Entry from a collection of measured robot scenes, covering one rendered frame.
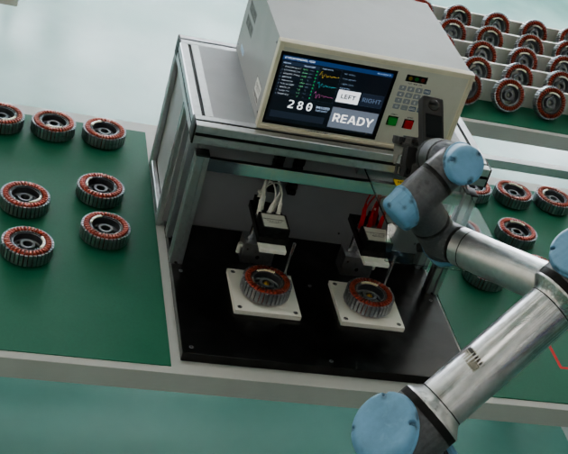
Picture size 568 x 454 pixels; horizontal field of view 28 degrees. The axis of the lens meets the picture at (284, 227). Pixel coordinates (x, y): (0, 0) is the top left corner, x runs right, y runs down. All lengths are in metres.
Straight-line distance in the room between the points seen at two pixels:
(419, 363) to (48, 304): 0.80
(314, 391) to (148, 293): 0.42
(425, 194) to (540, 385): 0.71
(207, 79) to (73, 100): 2.23
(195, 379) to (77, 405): 1.02
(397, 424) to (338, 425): 1.69
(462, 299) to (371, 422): 1.04
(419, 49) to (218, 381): 0.84
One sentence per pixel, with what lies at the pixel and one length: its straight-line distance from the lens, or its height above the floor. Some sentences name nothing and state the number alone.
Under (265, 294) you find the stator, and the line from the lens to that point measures 2.43.
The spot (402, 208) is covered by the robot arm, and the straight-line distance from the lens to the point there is 2.06.
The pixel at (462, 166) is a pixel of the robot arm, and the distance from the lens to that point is 2.06.
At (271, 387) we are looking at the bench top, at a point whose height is 0.73.
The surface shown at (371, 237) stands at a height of 0.92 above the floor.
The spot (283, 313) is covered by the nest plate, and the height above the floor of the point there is 0.78.
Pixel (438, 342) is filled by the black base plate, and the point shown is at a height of 0.77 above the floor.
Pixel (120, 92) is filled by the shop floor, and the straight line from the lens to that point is 4.89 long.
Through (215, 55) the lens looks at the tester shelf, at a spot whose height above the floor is 1.11.
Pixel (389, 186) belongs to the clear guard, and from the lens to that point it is 2.46.
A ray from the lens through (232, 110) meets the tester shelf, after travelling 2.45.
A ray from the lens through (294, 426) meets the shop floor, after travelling 3.39.
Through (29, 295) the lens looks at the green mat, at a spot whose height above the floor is 0.75.
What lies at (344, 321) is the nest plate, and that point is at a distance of 2.49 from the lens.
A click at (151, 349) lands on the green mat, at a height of 0.75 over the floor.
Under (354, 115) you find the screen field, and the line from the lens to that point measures 2.44.
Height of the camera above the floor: 2.20
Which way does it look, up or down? 31 degrees down
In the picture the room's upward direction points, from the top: 17 degrees clockwise
